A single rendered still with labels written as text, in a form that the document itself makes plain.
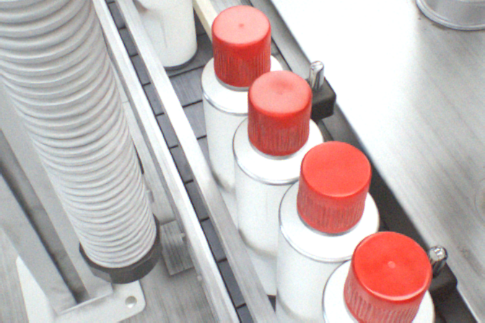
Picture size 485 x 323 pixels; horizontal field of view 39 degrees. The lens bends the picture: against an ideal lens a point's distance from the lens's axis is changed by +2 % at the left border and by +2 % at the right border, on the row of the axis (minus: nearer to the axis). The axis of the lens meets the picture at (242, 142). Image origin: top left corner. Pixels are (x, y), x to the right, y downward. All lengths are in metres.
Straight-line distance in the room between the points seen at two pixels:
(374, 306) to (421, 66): 0.38
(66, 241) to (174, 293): 0.12
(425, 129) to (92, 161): 0.41
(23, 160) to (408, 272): 0.22
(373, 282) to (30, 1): 0.18
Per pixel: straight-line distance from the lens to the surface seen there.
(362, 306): 0.30
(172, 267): 0.57
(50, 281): 0.52
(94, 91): 0.20
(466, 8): 0.67
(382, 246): 0.30
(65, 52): 0.18
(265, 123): 0.34
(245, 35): 0.37
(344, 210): 0.32
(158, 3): 0.57
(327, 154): 0.32
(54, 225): 0.46
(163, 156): 0.57
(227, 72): 0.38
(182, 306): 0.56
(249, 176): 0.37
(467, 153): 0.59
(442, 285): 0.48
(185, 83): 0.62
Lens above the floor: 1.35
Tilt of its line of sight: 55 degrees down
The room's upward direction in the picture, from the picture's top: 3 degrees counter-clockwise
